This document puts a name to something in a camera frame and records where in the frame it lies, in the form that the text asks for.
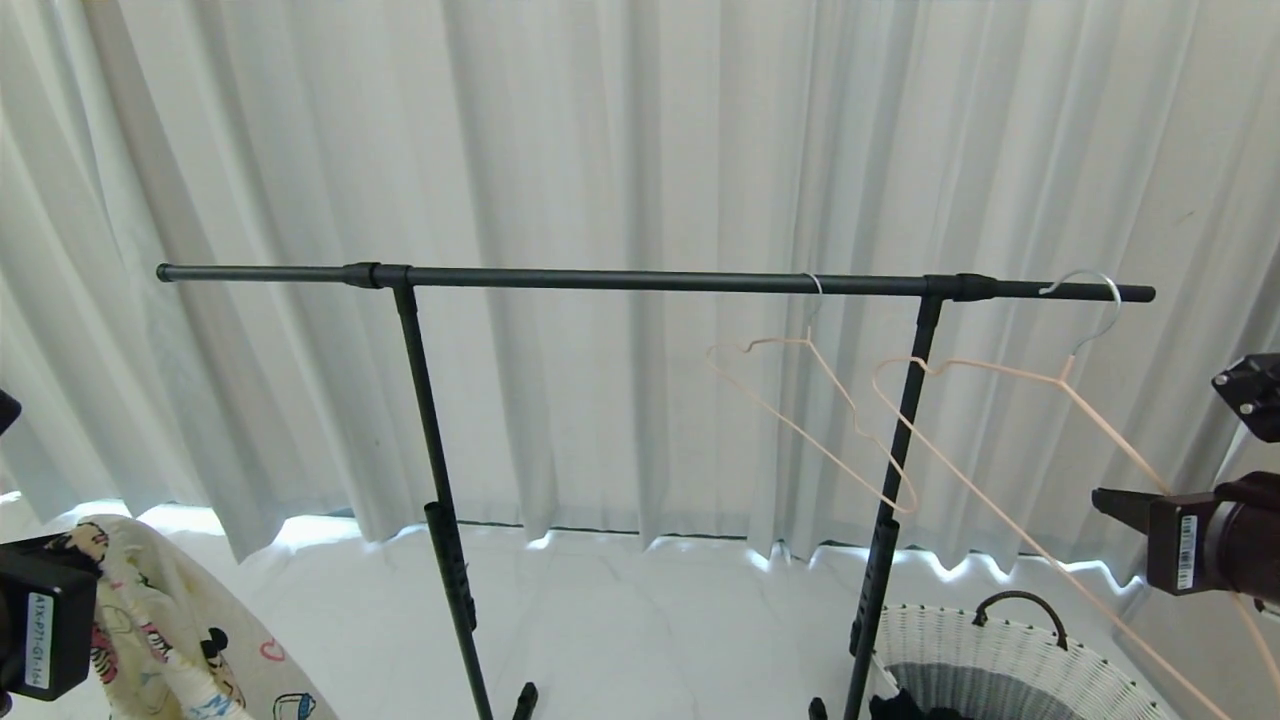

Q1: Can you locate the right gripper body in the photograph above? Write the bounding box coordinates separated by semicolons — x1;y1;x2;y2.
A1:
1148;470;1280;608

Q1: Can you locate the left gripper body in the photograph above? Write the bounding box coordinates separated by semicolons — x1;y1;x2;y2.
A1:
0;535;99;701

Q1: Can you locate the cream printed garment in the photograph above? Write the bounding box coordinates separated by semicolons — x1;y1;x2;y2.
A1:
55;515;339;720

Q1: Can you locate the pink clothes hanger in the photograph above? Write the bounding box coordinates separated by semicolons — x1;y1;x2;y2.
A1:
705;273;919;517
872;270;1280;720

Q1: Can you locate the white laundry basket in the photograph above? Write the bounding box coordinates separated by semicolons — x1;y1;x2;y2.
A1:
868;590;1181;720

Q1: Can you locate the black clothes rack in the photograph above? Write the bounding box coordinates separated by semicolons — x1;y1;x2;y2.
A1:
157;262;1156;720

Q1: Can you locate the black garment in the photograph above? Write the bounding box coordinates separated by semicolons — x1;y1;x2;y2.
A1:
868;688;976;720

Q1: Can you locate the white curtain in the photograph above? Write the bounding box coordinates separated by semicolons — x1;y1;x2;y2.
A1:
0;0;1280;591

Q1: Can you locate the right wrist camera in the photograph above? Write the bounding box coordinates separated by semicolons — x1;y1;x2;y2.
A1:
1212;353;1280;443

